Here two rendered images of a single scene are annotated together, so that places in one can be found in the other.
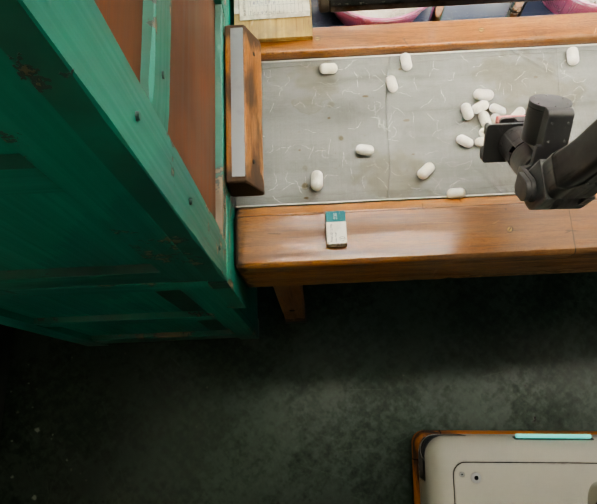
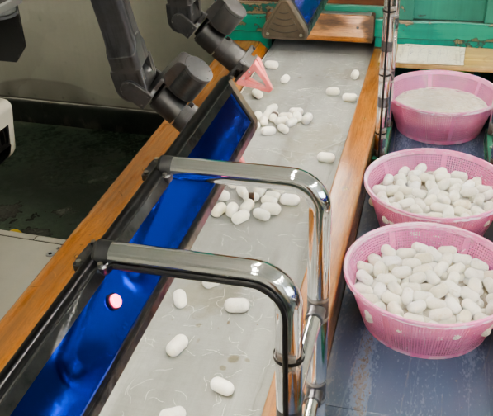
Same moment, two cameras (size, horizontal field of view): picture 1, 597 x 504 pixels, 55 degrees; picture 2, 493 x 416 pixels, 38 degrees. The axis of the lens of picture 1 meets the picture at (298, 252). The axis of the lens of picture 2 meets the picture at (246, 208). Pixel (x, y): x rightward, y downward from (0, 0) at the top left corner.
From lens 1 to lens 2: 201 cm
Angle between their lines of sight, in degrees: 62
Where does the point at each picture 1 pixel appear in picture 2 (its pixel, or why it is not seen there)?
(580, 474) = (5, 308)
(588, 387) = not seen: outside the picture
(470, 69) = (334, 122)
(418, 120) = (300, 100)
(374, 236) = (220, 69)
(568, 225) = not seen: hidden behind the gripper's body
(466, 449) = not seen: hidden behind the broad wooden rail
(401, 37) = (368, 92)
